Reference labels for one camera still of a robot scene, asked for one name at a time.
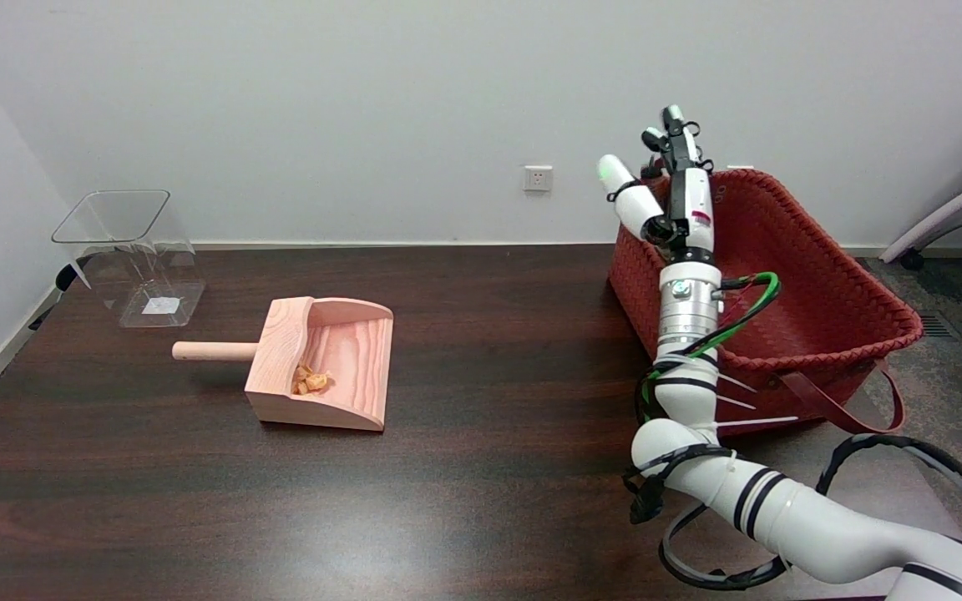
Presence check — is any large black robot cable loop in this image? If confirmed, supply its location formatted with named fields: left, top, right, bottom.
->
left=815, top=433, right=962, bottom=581

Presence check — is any red-brown woven storage basket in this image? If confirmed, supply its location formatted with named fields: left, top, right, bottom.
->
left=609, top=159, right=924, bottom=437

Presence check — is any green robot cable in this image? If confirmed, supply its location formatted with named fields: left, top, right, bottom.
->
left=641, top=272, right=782, bottom=397

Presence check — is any wooden dustpan with handle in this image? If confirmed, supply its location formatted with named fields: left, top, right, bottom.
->
left=172, top=296, right=395, bottom=432

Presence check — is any orange crumb debris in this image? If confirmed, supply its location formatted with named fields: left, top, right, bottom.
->
left=292, top=363, right=332, bottom=396

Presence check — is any clear plastic container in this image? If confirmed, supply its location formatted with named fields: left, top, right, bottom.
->
left=52, top=189, right=207, bottom=329

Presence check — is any grey office chair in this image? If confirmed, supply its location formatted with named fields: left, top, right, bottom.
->
left=880, top=164, right=962, bottom=381

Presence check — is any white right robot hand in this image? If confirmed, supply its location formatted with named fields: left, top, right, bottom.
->
left=597, top=104, right=716, bottom=266

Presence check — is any black cable bundle at elbow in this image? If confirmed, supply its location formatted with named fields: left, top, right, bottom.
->
left=621, top=367, right=792, bottom=591

